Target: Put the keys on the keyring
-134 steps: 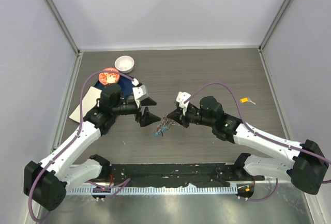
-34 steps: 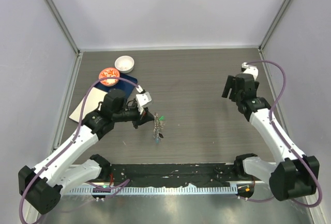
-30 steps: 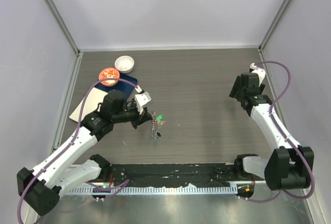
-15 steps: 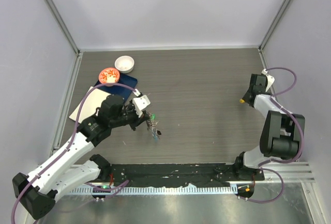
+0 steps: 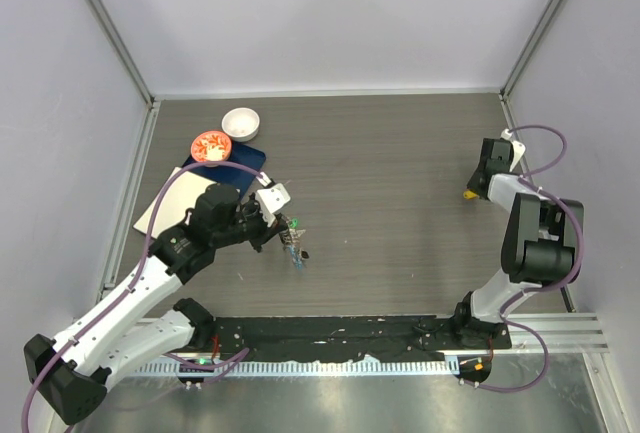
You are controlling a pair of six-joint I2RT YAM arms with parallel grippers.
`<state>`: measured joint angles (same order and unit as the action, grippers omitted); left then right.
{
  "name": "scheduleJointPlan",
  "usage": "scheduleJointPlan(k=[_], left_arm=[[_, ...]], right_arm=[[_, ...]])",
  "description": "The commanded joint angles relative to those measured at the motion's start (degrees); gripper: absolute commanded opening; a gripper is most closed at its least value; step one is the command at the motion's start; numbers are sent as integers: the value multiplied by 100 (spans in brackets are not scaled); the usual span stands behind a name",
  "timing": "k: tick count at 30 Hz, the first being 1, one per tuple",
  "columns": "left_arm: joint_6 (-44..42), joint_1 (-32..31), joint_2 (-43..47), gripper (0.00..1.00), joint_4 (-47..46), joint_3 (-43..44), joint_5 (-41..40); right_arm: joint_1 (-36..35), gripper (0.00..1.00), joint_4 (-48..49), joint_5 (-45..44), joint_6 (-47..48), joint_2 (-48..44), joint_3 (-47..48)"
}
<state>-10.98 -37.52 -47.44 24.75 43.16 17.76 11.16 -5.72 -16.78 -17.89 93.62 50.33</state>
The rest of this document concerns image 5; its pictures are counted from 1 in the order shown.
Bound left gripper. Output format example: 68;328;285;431
213;192;288;252

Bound large keyring with blue handle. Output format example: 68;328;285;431
279;217;309;270

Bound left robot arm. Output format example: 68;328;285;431
23;182;291;426

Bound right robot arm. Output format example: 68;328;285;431
450;129;584;348

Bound blue tray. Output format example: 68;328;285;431
180;139;267;199

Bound orange patterned bowl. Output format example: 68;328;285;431
190;130;232;163

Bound white bowl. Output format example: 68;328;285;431
221;107;261;143

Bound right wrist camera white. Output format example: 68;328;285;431
500;128;526;172

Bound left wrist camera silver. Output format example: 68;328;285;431
255;183;291;227

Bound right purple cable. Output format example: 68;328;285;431
459;124;584;393

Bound purple cable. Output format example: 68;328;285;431
459;124;584;393
19;161;274;433

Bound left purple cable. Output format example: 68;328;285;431
19;161;274;433

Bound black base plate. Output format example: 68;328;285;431
210;315;512;363

